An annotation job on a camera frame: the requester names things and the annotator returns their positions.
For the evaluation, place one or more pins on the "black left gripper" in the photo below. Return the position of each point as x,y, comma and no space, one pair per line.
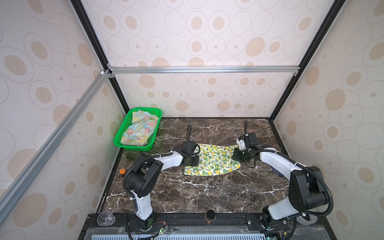
196,162

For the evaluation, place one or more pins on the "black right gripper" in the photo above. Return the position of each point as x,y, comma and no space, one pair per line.
235,155

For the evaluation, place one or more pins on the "lemon print green skirt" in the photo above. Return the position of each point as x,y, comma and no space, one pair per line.
214,160

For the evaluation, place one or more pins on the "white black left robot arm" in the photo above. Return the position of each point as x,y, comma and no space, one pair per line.
140,179

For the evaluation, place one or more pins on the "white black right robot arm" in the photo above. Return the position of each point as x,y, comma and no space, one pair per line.
308,192

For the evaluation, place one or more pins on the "brown cylindrical knob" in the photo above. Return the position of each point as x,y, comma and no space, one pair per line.
210,216

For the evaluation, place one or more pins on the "floral pastel skirt in basket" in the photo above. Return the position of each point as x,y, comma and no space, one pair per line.
142,127

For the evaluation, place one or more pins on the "green plastic basket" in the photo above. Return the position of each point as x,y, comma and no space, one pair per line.
128,121

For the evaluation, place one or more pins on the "clear plastic cup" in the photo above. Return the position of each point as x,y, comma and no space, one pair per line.
106,218

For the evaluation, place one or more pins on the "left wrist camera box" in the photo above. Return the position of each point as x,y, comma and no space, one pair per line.
190,148

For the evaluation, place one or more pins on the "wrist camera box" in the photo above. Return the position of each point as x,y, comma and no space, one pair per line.
247,141
190,148

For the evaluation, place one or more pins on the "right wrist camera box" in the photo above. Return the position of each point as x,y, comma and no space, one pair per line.
247,141

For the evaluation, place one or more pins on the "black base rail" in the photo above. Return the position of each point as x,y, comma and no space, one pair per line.
247,222

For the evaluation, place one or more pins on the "silver aluminium rail back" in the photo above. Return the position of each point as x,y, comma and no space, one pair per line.
204,70

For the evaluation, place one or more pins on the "silver aluminium rail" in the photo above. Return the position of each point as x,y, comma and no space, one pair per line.
204,70
21,184

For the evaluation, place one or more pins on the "black corner frame post right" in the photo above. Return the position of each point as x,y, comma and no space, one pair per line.
324,28

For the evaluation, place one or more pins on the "black corner frame post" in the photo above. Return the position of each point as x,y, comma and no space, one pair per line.
96,44
324,28

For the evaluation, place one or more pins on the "silver aluminium rail left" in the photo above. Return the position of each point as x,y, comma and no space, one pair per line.
21,184

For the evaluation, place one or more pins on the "black corner frame post left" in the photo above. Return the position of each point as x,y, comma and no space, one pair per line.
96,44

